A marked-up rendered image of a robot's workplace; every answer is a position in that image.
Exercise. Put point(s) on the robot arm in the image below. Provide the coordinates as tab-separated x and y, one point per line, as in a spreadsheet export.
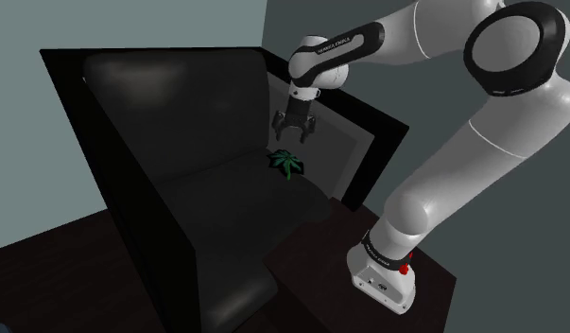
450	184

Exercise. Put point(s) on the black armchair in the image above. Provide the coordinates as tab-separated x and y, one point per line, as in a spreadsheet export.
183	152

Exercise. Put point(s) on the green leaf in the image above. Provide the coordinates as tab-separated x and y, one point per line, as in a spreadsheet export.
285	161

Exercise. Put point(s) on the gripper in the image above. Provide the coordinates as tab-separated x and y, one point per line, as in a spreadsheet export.
295	112

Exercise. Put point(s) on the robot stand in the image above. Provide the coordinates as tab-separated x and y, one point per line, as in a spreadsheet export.
321	276

